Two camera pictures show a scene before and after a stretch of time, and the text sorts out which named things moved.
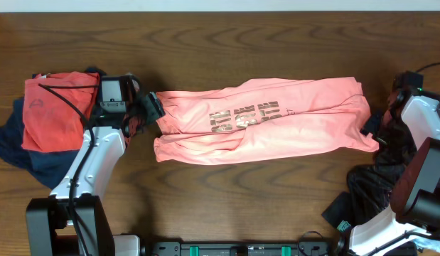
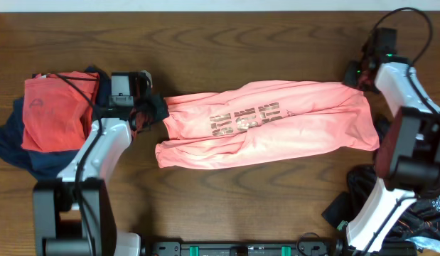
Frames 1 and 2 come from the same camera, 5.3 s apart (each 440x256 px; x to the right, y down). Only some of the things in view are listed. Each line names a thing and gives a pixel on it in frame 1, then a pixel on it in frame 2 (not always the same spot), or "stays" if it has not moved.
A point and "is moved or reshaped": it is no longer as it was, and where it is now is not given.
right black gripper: x=369 y=126 → x=349 y=77
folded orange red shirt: x=49 y=124 stays
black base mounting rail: x=301 y=248 stays
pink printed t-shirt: x=264 y=120 is moved or reshaped
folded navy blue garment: x=47 y=168 stays
